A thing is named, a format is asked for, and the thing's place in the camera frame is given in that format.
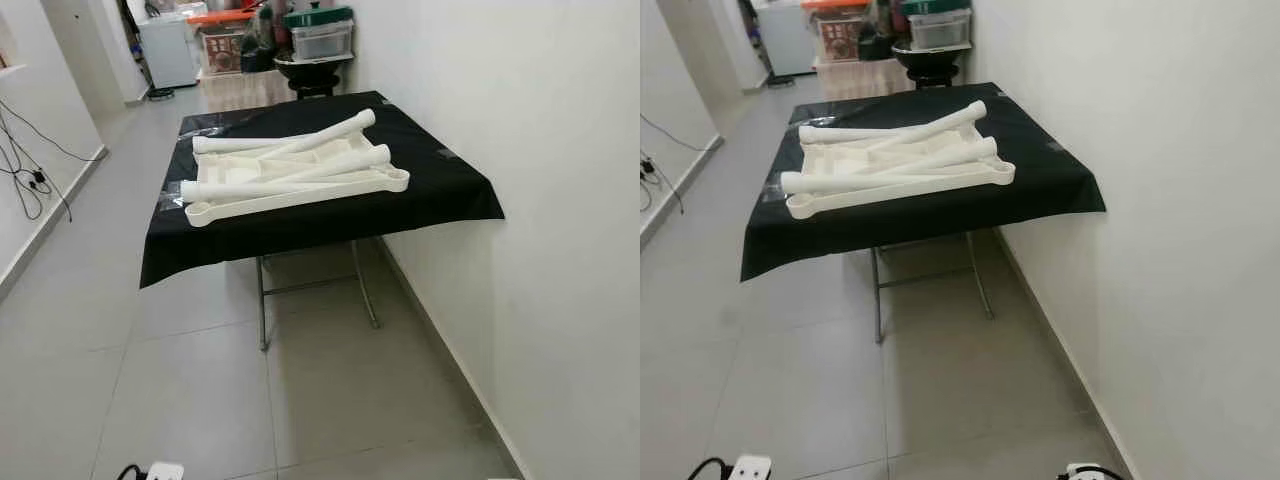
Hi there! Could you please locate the printed box with orange lid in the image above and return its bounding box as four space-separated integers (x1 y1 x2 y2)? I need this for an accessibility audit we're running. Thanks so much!
187 8 251 77
800 0 871 63

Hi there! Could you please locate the black bag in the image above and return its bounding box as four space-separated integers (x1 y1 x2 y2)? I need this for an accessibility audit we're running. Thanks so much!
240 5 291 73
858 0 906 61

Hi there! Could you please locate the white appliance cabinet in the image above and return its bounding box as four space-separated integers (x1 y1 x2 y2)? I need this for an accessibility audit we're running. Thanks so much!
750 0 819 78
137 14 199 91

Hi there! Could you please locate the black wall cable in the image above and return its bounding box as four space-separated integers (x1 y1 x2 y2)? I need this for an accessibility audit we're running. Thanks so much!
0 98 106 223
640 113 716 216

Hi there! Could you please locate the clear container with green lid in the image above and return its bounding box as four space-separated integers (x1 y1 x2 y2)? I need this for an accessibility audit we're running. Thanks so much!
900 0 973 51
283 5 357 63

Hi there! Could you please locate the black tablecloth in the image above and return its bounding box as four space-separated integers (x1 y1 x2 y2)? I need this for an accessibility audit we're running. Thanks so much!
138 90 506 291
740 82 1108 284

